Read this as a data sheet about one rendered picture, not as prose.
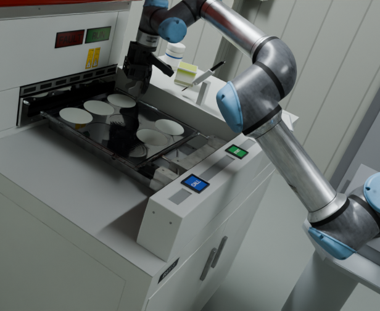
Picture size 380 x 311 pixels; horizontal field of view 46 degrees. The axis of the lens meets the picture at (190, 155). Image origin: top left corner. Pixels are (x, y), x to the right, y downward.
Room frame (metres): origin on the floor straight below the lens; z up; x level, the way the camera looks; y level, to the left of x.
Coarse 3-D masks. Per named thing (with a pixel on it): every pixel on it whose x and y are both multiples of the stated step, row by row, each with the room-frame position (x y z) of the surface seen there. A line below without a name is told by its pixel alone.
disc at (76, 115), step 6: (66, 108) 1.22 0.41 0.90; (72, 108) 1.23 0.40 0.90; (60, 114) 1.17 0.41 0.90; (66, 114) 1.18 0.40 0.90; (72, 114) 1.19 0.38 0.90; (78, 114) 1.21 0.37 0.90; (84, 114) 1.22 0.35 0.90; (90, 114) 1.23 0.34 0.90; (72, 120) 1.16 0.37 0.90; (78, 120) 1.17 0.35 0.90; (84, 120) 1.18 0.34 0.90; (90, 120) 1.19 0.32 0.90
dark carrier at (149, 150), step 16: (96, 96) 1.37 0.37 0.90; (128, 96) 1.45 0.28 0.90; (48, 112) 1.16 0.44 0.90; (128, 112) 1.33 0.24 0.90; (144, 112) 1.37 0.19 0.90; (80, 128) 1.13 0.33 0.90; (96, 128) 1.16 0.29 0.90; (112, 128) 1.19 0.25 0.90; (128, 128) 1.22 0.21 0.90; (144, 128) 1.26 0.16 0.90; (112, 144) 1.10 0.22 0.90; (128, 144) 1.13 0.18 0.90; (144, 144) 1.16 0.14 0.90; (128, 160) 1.04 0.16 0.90; (144, 160) 1.07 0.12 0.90
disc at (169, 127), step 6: (162, 120) 1.35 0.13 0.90; (168, 120) 1.37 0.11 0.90; (156, 126) 1.29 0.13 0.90; (162, 126) 1.31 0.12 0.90; (168, 126) 1.32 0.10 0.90; (174, 126) 1.34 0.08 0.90; (180, 126) 1.35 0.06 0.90; (168, 132) 1.28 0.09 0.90; (174, 132) 1.30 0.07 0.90; (180, 132) 1.31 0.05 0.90
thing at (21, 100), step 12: (72, 84) 1.31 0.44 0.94; (84, 84) 1.35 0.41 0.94; (96, 84) 1.41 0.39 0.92; (24, 96) 1.13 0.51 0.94; (36, 96) 1.16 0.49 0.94; (48, 96) 1.20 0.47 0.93; (24, 108) 1.12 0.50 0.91; (48, 108) 1.23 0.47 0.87; (24, 120) 1.12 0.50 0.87; (36, 120) 1.17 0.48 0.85
